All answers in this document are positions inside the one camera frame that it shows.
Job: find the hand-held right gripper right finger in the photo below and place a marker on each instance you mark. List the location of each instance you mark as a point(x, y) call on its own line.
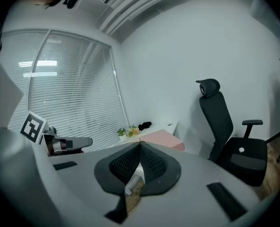
point(163, 174)

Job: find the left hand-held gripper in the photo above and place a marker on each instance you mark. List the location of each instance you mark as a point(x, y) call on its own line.
point(32, 126)

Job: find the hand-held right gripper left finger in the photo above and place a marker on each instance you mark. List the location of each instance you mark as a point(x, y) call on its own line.
point(111, 174)

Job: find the pink file box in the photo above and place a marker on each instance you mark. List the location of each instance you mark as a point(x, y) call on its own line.
point(159, 137)

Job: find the white window blinds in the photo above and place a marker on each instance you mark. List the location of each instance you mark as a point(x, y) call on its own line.
point(71, 98)

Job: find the yellow flower bouquet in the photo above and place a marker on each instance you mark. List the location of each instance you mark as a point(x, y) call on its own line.
point(133, 131)

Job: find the black cloth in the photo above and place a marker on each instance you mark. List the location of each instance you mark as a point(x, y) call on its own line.
point(144, 125)

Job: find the small white object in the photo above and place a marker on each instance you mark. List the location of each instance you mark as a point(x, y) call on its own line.
point(241, 150)

